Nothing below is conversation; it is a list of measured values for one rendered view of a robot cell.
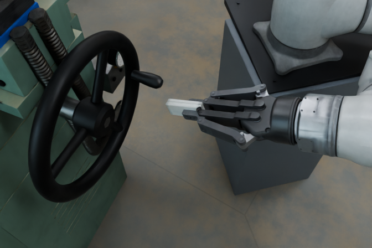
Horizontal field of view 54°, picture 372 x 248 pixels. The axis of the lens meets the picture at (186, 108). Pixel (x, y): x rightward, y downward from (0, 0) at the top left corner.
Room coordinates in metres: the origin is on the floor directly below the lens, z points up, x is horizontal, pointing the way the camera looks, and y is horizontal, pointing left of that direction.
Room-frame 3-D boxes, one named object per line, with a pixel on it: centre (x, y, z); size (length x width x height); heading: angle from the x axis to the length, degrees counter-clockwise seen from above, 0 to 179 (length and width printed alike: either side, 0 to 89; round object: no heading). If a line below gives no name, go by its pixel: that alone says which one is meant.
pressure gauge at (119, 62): (0.63, 0.17, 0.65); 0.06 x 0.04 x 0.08; 157
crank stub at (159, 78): (0.43, 0.07, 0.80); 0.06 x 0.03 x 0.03; 67
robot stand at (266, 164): (0.71, -0.29, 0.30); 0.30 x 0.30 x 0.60; 14
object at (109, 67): (0.66, 0.23, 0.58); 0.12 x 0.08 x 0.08; 67
